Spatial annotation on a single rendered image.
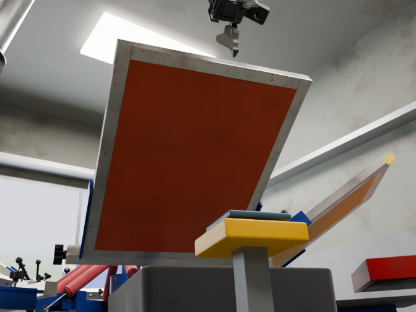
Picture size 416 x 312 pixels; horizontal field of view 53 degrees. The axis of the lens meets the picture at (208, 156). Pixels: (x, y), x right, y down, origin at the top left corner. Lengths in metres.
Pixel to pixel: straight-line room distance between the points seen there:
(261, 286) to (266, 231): 0.08
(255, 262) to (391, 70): 3.73
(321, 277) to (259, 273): 0.41
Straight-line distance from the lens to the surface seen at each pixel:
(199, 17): 4.03
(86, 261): 1.64
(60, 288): 2.05
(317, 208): 1.89
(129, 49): 1.13
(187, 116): 1.24
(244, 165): 1.39
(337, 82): 4.61
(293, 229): 0.61
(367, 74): 4.40
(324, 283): 1.02
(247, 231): 0.57
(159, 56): 1.15
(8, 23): 1.12
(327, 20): 4.29
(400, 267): 1.95
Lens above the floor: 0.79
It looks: 25 degrees up
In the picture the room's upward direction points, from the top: 3 degrees counter-clockwise
